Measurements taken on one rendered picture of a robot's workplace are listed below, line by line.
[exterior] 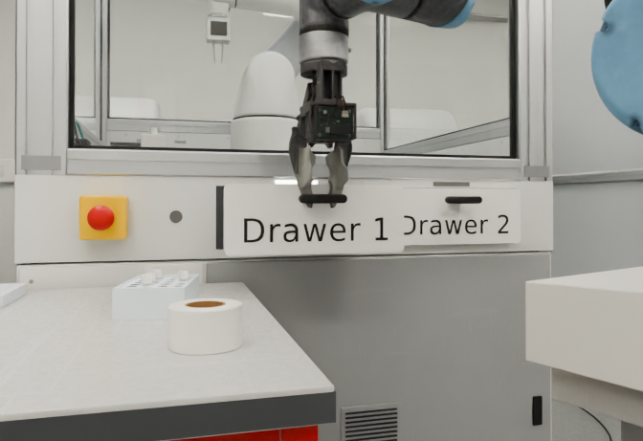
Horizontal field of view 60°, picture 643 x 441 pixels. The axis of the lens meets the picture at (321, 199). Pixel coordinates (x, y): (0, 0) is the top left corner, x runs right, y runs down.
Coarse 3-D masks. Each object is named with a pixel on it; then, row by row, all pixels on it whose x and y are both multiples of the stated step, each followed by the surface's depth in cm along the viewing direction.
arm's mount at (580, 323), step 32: (544, 288) 47; (576, 288) 45; (608, 288) 43; (640, 288) 42; (544, 320) 47; (576, 320) 45; (608, 320) 43; (640, 320) 41; (544, 352) 47; (576, 352) 45; (608, 352) 43; (640, 352) 41; (640, 384) 41
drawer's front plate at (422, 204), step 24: (408, 192) 106; (432, 192) 108; (456, 192) 109; (480, 192) 110; (504, 192) 112; (432, 216) 108; (456, 216) 109; (480, 216) 110; (408, 240) 106; (432, 240) 108; (456, 240) 109; (480, 240) 110; (504, 240) 112
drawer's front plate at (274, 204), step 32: (224, 192) 84; (256, 192) 85; (288, 192) 86; (320, 192) 87; (352, 192) 89; (384, 192) 90; (224, 224) 84; (256, 224) 85; (320, 224) 87; (384, 224) 90
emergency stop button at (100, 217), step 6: (90, 210) 87; (96, 210) 87; (102, 210) 87; (108, 210) 88; (90, 216) 87; (96, 216) 87; (102, 216) 87; (108, 216) 88; (114, 216) 89; (90, 222) 87; (96, 222) 87; (102, 222) 87; (108, 222) 88; (96, 228) 87; (102, 228) 87; (108, 228) 88
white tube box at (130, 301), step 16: (112, 288) 65; (128, 288) 65; (144, 288) 66; (160, 288) 66; (176, 288) 66; (192, 288) 72; (112, 304) 65; (128, 304) 65; (144, 304) 66; (160, 304) 66
